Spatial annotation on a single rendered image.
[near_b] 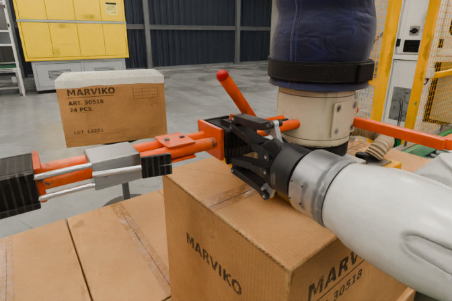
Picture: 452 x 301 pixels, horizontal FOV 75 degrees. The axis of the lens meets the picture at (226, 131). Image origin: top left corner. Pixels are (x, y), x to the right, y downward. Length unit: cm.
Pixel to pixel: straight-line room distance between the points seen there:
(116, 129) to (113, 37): 609
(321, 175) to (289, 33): 34
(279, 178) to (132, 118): 158
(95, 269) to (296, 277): 76
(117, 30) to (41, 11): 156
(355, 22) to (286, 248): 42
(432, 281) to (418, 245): 3
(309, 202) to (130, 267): 81
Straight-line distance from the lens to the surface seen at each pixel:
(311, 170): 37
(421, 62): 232
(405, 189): 33
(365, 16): 65
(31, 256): 127
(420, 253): 32
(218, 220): 56
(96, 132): 194
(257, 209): 57
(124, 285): 104
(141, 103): 190
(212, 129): 53
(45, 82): 783
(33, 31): 771
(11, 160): 49
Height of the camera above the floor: 126
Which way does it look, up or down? 18 degrees down
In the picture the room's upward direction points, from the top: straight up
